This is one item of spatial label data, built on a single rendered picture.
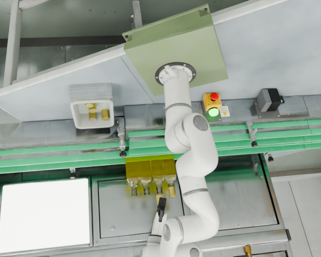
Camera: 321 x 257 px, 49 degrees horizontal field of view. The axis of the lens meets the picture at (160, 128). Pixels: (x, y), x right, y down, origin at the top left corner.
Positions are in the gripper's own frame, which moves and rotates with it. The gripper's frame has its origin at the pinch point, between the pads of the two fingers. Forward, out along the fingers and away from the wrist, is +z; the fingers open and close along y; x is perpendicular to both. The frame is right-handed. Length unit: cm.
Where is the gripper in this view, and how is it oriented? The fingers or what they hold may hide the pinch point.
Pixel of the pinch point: (161, 203)
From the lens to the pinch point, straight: 161.2
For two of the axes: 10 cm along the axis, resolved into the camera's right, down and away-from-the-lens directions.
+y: 1.2, -4.8, -8.7
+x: -9.8, -1.8, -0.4
